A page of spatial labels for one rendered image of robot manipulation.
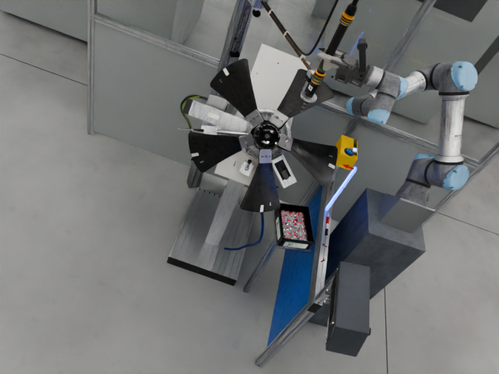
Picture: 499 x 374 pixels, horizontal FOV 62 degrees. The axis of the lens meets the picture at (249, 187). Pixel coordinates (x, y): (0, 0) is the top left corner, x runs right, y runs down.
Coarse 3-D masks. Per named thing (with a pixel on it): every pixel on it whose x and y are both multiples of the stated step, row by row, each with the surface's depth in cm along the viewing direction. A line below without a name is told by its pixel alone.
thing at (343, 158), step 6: (342, 138) 225; (348, 138) 226; (336, 144) 230; (342, 144) 221; (348, 144) 223; (342, 150) 218; (342, 156) 217; (348, 156) 216; (354, 156) 218; (336, 162) 221; (342, 162) 220; (348, 162) 219; (354, 162) 218; (348, 168) 222
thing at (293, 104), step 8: (304, 72) 191; (296, 80) 192; (296, 88) 191; (320, 88) 186; (328, 88) 185; (288, 96) 191; (296, 96) 189; (320, 96) 185; (328, 96) 184; (280, 104) 193; (288, 104) 189; (296, 104) 187; (312, 104) 184; (288, 112) 187; (296, 112) 185
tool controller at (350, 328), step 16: (336, 272) 151; (352, 272) 147; (368, 272) 148; (336, 288) 144; (352, 288) 143; (368, 288) 143; (336, 304) 139; (352, 304) 139; (368, 304) 139; (336, 320) 135; (352, 320) 135; (368, 320) 135; (336, 336) 137; (352, 336) 135; (336, 352) 146; (352, 352) 143
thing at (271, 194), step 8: (256, 168) 188; (264, 168) 191; (272, 168) 196; (256, 176) 188; (264, 176) 192; (272, 176) 196; (256, 184) 189; (264, 184) 192; (272, 184) 196; (248, 192) 188; (256, 192) 190; (264, 192) 193; (272, 192) 196; (248, 200) 189; (256, 200) 191; (264, 200) 194; (272, 200) 197; (248, 208) 190; (256, 208) 192; (264, 208) 194; (272, 208) 197
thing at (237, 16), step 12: (240, 0) 206; (240, 12) 209; (240, 24) 215; (228, 36) 222; (228, 48) 224; (240, 48) 227; (228, 60) 231; (216, 72) 241; (192, 168) 298; (192, 180) 306
